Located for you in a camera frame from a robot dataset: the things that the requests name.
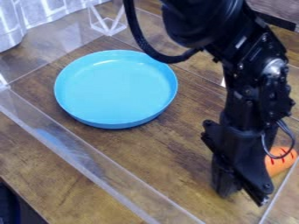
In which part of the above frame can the orange toy carrot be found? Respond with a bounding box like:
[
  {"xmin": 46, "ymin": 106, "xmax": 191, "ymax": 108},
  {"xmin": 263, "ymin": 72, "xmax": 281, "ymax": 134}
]
[{"xmin": 264, "ymin": 146, "xmax": 297, "ymax": 177}]

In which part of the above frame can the blue round tray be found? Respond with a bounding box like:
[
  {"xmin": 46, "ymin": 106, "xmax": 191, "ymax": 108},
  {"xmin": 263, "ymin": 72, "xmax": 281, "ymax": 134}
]
[{"xmin": 53, "ymin": 50, "xmax": 177, "ymax": 130}]

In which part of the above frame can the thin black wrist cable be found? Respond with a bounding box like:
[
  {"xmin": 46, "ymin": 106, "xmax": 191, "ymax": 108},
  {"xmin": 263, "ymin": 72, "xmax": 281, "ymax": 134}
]
[{"xmin": 260, "ymin": 118, "xmax": 296, "ymax": 160}]

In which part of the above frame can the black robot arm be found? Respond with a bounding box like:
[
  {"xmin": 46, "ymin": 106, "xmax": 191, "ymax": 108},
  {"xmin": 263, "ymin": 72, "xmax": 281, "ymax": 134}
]
[{"xmin": 161, "ymin": 0, "xmax": 295, "ymax": 206}]

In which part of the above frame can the clear acrylic enclosure wall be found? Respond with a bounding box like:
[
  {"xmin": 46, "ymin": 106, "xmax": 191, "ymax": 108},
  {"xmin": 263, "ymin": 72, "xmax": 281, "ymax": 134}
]
[{"xmin": 0, "ymin": 73, "xmax": 299, "ymax": 224}]

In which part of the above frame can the black braided cable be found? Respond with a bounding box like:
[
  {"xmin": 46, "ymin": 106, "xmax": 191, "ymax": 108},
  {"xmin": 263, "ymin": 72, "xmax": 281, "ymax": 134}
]
[{"xmin": 122, "ymin": 0, "xmax": 201, "ymax": 65}]

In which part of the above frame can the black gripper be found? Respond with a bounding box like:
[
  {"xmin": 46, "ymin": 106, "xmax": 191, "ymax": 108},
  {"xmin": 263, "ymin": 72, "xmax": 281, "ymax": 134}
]
[{"xmin": 200, "ymin": 114, "xmax": 276, "ymax": 207}]

